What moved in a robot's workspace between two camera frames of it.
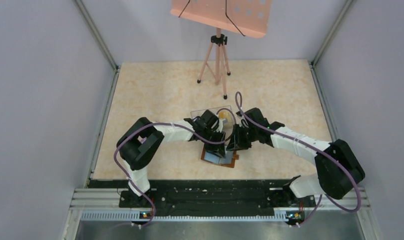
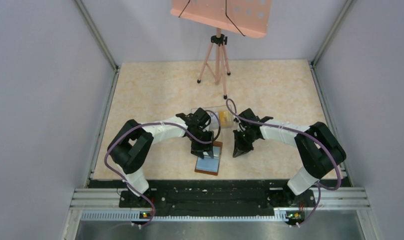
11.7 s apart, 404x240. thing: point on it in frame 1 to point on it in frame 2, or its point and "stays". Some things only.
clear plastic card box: (224, 114) stays
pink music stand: (248, 18) stays
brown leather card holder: (228, 160) to (209, 165)
